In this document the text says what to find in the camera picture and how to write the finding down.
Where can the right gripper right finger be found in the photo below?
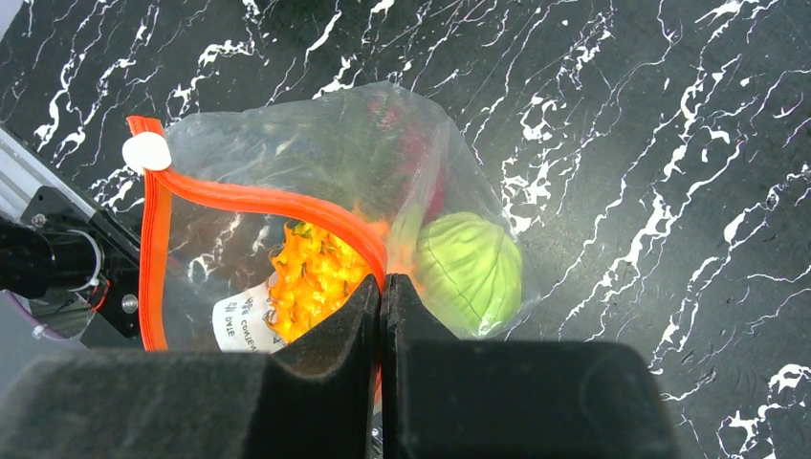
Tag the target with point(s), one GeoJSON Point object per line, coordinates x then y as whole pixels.
{"type": "Point", "coordinates": [445, 397]}

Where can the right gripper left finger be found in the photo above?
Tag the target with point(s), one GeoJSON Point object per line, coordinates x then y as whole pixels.
{"type": "Point", "coordinates": [311, 399]}

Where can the orange pineapple toy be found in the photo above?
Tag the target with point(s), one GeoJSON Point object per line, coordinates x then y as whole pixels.
{"type": "Point", "coordinates": [315, 274]}

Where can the green cabbage toy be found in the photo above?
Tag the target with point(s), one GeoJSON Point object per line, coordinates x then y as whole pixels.
{"type": "Point", "coordinates": [470, 274]}

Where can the clear zip bag orange zipper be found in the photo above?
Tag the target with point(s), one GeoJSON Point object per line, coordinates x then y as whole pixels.
{"type": "Point", "coordinates": [219, 187]}

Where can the magenta round fruit toy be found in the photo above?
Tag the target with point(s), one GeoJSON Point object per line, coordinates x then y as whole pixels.
{"type": "Point", "coordinates": [414, 136]}

